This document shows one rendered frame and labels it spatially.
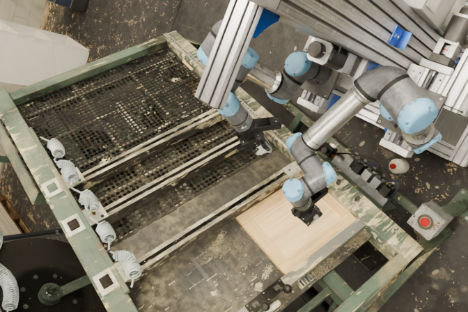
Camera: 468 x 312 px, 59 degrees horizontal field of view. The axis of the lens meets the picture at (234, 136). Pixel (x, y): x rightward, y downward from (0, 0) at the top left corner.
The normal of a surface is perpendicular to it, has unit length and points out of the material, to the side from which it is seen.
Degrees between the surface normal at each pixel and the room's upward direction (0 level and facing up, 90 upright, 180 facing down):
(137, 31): 0
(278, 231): 54
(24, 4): 90
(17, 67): 90
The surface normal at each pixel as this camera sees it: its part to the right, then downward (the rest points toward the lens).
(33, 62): 0.69, 0.44
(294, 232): 0.04, -0.67
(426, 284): -0.62, -0.04
